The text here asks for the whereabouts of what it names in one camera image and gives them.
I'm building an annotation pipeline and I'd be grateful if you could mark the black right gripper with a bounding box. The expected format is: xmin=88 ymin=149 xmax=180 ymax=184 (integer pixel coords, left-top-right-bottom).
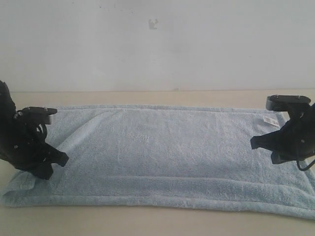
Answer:
xmin=250 ymin=105 xmax=315 ymax=164

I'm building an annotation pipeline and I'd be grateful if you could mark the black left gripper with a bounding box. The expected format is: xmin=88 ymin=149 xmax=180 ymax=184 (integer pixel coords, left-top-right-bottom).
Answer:
xmin=0 ymin=116 xmax=69 ymax=180

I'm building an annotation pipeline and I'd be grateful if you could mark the light blue terry towel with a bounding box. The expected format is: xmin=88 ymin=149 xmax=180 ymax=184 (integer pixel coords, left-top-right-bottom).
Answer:
xmin=0 ymin=105 xmax=315 ymax=219

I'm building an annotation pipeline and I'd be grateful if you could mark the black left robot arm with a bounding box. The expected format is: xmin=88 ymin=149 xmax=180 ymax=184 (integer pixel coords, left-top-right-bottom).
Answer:
xmin=0 ymin=81 xmax=69 ymax=180

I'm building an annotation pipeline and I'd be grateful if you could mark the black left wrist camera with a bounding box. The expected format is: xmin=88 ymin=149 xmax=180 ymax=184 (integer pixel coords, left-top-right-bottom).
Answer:
xmin=14 ymin=107 xmax=58 ymax=125

